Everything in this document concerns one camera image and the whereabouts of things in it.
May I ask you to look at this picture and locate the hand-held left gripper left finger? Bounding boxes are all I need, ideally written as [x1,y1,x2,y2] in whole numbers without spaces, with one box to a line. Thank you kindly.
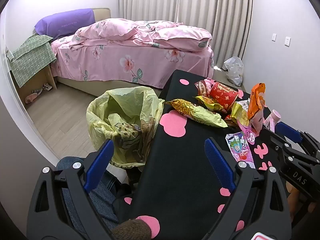
[26,139,120,240]

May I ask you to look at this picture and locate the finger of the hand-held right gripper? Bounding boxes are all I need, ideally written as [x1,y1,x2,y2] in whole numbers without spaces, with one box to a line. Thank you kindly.
[275,121,320,163]
[260,127,298,161]

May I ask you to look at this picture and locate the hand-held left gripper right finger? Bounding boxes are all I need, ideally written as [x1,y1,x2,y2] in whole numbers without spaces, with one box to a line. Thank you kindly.
[200,137,292,240]

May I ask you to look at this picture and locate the pink packet with round label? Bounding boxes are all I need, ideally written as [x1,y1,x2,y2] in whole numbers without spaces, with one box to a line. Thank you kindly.
[236,120,259,145]

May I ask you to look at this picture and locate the bin with yellow bag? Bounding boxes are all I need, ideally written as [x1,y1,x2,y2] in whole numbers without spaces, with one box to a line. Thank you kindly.
[86,86,166,167]

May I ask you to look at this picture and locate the yellow snack packet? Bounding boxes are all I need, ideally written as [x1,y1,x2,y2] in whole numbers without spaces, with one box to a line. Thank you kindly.
[165,99,228,128]

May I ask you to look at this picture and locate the pink white cartoon packet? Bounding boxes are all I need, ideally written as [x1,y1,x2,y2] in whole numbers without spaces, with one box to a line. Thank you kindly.
[194,78,215,97]

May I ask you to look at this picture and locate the person's left forearm brown sleeve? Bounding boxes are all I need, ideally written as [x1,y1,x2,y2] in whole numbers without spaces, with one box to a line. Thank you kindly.
[111,218,152,240]

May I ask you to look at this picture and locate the person's right hand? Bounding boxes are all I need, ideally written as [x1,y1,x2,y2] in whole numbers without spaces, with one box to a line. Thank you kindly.
[286,181,317,213]

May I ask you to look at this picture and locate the pink plastic bottle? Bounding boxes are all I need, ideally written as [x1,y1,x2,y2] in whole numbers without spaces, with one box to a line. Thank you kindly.
[262,109,282,132]

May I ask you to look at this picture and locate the colourful cartoon packet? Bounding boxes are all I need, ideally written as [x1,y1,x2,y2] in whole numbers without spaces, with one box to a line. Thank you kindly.
[225,131,256,169]

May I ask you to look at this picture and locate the person's leg in jeans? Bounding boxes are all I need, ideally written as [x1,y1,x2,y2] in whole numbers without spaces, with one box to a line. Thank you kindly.
[56,156,121,232]

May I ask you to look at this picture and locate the orange snack packet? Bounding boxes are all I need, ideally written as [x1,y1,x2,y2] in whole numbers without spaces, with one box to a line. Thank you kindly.
[247,82,266,133]

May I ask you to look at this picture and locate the black tablecloth with pink shapes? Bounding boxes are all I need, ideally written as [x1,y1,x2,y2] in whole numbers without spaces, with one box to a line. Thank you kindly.
[114,69,288,240]

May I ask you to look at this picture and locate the white printed packet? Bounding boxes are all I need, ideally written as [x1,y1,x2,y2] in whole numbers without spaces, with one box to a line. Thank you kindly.
[236,99,251,114]

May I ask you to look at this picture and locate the small red gold wrapper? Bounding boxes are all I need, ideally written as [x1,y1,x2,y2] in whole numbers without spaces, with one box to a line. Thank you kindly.
[224,114,240,127]

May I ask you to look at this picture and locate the white plastic bag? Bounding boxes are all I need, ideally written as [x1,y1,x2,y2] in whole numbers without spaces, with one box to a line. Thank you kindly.
[223,56,244,87]

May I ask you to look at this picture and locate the wooden bedside cabinet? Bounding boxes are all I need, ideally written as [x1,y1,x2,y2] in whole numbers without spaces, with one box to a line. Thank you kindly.
[18,61,58,106]

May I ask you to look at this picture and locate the green checked cloth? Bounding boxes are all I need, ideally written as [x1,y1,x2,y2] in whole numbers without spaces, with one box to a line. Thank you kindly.
[6,33,57,88]

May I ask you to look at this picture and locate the pink floral duvet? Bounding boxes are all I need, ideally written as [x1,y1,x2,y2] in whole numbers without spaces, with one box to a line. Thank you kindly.
[74,18,213,53]

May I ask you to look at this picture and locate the purple pillow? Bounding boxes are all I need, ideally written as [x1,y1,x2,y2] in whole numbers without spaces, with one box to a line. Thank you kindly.
[34,8,96,40]

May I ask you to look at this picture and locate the beige striped curtain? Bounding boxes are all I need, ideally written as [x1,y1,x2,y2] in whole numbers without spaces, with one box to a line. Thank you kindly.
[118,0,253,68]

